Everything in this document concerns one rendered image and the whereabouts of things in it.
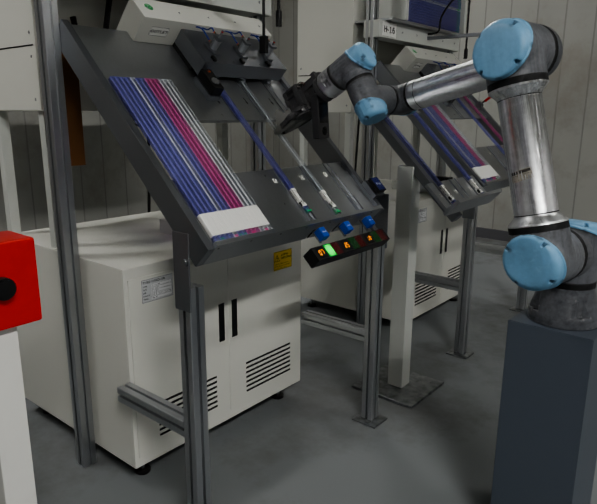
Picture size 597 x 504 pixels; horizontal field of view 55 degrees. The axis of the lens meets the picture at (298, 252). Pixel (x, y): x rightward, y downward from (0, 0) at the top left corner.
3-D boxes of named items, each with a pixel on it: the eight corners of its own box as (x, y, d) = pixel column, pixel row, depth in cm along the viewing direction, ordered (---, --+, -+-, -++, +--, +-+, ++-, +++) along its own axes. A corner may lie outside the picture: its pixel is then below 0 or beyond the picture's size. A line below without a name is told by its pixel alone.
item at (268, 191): (371, 214, 174) (377, 207, 172) (204, 254, 125) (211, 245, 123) (335, 167, 179) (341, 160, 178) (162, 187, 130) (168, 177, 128)
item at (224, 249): (368, 222, 175) (383, 208, 171) (202, 265, 126) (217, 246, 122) (365, 219, 176) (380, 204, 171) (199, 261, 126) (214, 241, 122)
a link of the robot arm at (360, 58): (366, 66, 140) (352, 36, 141) (334, 91, 147) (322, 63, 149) (384, 69, 146) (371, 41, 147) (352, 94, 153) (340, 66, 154)
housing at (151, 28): (250, 69, 195) (272, 35, 186) (125, 59, 158) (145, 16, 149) (238, 52, 197) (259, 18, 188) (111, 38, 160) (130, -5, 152)
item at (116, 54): (299, 130, 186) (308, 118, 183) (121, 135, 136) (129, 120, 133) (246, 58, 195) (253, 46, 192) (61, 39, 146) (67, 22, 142)
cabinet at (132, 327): (300, 395, 210) (302, 228, 195) (137, 489, 157) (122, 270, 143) (184, 349, 250) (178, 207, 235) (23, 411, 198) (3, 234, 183)
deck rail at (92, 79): (202, 265, 126) (215, 248, 122) (195, 267, 124) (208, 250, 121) (60, 40, 146) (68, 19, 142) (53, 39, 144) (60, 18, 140)
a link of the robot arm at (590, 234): (606, 277, 128) (615, 217, 125) (582, 289, 119) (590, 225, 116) (552, 267, 137) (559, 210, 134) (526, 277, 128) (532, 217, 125)
